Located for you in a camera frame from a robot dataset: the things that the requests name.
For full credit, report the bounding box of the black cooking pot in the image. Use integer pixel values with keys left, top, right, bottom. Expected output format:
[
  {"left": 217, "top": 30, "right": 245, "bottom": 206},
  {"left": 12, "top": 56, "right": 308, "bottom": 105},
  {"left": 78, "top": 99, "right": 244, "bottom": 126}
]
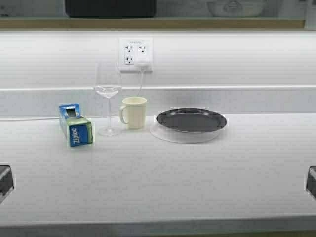
[{"left": 64, "top": 0, "right": 157, "bottom": 18}]

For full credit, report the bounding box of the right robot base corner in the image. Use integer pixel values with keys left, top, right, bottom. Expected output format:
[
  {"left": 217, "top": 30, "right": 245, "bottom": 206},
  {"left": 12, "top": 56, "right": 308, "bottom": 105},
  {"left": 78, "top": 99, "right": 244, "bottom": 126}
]
[{"left": 306, "top": 166, "right": 316, "bottom": 198}]

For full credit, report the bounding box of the clear glass bowl in cabinet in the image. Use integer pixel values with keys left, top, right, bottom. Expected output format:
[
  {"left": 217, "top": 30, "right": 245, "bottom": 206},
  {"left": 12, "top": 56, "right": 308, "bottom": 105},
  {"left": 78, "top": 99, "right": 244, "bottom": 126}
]
[{"left": 206, "top": 0, "right": 267, "bottom": 17}]

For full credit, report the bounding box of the clear round lid under plate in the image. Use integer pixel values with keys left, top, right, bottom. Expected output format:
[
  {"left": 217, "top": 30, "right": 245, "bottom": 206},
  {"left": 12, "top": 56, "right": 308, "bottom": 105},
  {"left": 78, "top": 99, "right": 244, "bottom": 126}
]
[{"left": 150, "top": 123, "right": 222, "bottom": 144}]

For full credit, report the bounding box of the cream ceramic mug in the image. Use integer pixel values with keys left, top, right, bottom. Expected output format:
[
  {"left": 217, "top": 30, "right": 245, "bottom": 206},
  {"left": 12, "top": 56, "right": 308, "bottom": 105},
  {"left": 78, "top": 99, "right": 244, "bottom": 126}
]
[{"left": 119, "top": 96, "right": 147, "bottom": 129}]

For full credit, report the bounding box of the clear wine glass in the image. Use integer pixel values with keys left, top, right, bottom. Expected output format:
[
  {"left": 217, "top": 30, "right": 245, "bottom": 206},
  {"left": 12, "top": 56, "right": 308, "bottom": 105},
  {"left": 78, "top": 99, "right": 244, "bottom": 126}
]
[{"left": 94, "top": 62, "right": 122, "bottom": 137}]

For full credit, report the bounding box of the blue Ziploc box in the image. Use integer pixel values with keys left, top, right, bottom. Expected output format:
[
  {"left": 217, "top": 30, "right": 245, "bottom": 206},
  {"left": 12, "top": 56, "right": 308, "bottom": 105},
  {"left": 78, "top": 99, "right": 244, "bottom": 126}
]
[{"left": 59, "top": 103, "right": 94, "bottom": 147}]

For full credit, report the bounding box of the white wall outlet plate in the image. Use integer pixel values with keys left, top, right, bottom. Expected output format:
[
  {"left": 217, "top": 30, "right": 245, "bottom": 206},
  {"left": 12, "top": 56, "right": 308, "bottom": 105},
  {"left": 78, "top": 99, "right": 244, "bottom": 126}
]
[{"left": 118, "top": 38, "right": 154, "bottom": 73}]

